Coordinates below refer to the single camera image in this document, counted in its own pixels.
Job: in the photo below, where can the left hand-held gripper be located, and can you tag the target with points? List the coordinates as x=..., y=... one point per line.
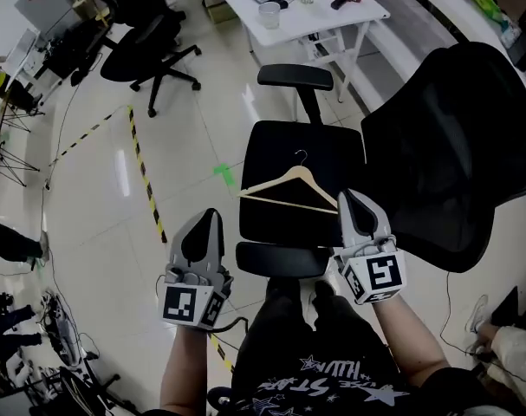
x=180, y=303

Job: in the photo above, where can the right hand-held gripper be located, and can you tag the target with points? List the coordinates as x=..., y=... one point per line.
x=381, y=273

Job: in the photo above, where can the wooden clothes hanger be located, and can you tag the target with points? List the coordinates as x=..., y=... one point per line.
x=295, y=173

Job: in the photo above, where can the person's right forearm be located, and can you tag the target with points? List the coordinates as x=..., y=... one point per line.
x=410, y=345

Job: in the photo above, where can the person's left forearm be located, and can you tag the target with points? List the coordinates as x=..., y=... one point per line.
x=189, y=362

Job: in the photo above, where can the yellow-black floor tape line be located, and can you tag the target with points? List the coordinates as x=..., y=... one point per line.
x=141, y=167

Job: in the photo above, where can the short yellow-black floor tape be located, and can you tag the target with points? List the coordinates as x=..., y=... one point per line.
x=221, y=352

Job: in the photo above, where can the black mesh-back office chair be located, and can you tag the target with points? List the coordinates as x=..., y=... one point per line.
x=453, y=145

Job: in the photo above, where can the person's black printed shirt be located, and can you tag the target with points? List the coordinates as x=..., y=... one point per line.
x=323, y=362

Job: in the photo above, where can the black office chair star base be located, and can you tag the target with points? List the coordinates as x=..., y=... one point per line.
x=145, y=54

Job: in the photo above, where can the white folding table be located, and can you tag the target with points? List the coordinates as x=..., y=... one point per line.
x=319, y=20

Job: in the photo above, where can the cardboard box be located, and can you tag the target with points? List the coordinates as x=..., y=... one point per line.
x=219, y=10

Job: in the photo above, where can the green plastic bag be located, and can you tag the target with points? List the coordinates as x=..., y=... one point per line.
x=488, y=4

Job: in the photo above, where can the grey cabinet with red sticker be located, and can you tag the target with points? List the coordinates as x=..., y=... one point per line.
x=46, y=0

